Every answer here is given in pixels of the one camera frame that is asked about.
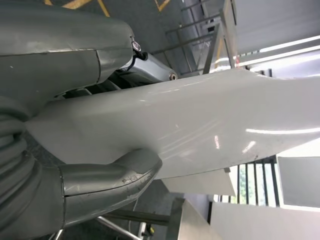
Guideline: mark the steel frame table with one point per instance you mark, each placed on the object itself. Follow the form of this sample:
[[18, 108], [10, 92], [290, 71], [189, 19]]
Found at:
[[212, 43]]

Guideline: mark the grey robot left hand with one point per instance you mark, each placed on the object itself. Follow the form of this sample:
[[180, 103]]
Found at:
[[62, 49]]

